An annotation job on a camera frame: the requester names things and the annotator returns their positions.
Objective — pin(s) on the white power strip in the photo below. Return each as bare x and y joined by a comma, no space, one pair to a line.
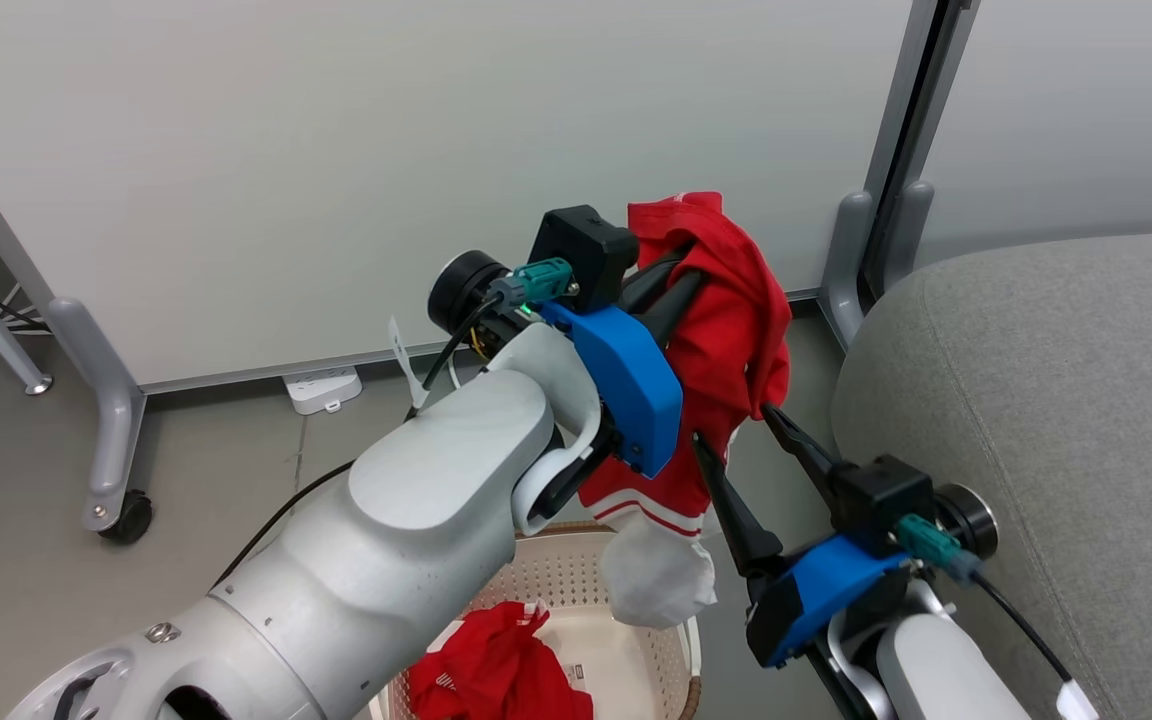
321,388

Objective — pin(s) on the red white sports shirt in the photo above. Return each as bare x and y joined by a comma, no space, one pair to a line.
731,330

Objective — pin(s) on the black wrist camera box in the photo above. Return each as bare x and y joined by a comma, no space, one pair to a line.
881,500
581,255

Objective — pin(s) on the cream perforated laundry basket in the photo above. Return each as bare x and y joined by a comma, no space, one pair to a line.
626,660

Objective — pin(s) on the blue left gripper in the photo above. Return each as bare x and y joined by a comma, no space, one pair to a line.
626,380

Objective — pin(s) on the red garment with white print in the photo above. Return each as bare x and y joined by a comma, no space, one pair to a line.
496,670

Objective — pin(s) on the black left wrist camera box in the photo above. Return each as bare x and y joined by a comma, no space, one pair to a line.
581,255

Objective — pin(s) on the grey partition post with feet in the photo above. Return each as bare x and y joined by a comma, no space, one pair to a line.
881,240

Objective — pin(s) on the grey fabric sofa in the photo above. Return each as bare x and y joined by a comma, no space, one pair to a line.
1056,430

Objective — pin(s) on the grey partition foot with caster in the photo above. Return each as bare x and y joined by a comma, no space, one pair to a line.
111,420

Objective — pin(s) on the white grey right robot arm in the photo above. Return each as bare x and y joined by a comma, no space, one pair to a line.
936,670

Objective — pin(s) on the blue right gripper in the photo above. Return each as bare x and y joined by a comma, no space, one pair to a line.
816,590

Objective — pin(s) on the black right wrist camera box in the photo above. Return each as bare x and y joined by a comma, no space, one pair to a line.
881,500

